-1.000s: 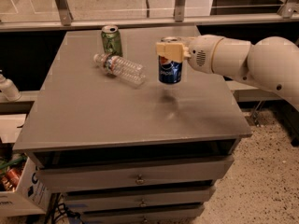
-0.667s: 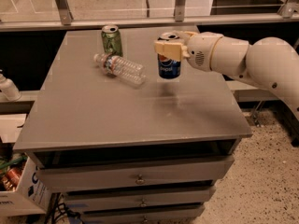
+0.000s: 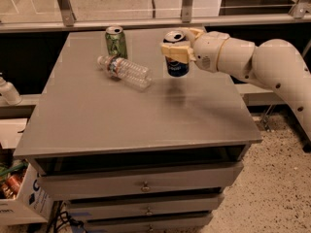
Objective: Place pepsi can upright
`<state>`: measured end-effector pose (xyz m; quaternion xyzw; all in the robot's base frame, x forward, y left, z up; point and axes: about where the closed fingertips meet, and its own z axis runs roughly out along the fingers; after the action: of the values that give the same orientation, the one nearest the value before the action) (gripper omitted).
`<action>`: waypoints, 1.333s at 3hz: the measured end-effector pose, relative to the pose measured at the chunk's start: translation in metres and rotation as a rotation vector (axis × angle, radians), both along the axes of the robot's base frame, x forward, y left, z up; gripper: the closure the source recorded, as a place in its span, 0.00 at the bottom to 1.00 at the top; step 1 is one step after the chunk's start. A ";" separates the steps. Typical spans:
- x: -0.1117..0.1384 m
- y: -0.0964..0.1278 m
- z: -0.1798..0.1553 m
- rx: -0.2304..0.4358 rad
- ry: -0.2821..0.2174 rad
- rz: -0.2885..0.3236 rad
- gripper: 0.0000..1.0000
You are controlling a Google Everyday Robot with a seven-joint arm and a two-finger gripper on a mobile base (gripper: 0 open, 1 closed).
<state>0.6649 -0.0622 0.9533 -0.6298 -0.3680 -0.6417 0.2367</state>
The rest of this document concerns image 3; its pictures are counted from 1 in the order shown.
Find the metal bracket post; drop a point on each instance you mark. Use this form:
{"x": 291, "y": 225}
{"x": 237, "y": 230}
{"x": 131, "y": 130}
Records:
{"x": 67, "y": 13}
{"x": 186, "y": 10}
{"x": 300, "y": 8}

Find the left metal bracket post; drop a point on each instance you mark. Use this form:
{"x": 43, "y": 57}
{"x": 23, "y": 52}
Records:
{"x": 67, "y": 13}

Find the grey drawer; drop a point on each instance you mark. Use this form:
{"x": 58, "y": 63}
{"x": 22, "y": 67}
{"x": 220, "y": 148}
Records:
{"x": 147, "y": 206}
{"x": 141, "y": 181}
{"x": 148, "y": 224}

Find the orange can in box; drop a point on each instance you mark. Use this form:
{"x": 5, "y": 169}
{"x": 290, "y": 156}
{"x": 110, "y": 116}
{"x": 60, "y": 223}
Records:
{"x": 12, "y": 185}

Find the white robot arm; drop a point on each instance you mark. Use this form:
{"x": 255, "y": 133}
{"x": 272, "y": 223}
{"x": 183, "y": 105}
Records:
{"x": 276, "y": 64}

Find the white plastic bottle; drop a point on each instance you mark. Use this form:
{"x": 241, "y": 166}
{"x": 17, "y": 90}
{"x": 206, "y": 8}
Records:
{"x": 9, "y": 92}

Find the clear plastic water bottle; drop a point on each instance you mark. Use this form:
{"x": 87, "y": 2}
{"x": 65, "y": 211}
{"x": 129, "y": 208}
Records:
{"x": 130, "y": 73}

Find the middle metal bracket post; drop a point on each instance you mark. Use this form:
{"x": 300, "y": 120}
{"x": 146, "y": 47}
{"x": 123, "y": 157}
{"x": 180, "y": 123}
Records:
{"x": 186, "y": 10}

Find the middle grey drawer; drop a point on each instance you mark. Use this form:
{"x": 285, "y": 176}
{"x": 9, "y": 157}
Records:
{"x": 147, "y": 206}

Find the white cardboard box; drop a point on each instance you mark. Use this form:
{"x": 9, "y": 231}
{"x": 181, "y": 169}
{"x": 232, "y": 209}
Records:
{"x": 32, "y": 204}

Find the green soda can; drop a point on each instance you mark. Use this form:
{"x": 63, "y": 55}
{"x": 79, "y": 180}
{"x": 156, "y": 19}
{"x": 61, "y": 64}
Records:
{"x": 115, "y": 41}

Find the right metal bracket post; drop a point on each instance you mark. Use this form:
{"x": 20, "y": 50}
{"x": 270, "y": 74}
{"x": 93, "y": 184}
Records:
{"x": 300, "y": 8}

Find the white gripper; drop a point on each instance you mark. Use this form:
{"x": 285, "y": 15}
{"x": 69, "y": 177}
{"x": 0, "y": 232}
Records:
{"x": 207, "y": 50}

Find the top grey drawer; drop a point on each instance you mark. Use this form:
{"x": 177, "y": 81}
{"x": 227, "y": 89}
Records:
{"x": 141, "y": 181}

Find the grey drawer cabinet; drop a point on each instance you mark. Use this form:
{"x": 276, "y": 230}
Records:
{"x": 88, "y": 123}

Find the bottom grey drawer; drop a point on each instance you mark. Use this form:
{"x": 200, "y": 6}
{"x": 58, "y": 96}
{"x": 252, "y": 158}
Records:
{"x": 148, "y": 224}

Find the blue pepsi can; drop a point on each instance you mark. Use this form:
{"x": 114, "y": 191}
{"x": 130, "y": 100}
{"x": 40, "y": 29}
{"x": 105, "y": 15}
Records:
{"x": 176, "y": 67}

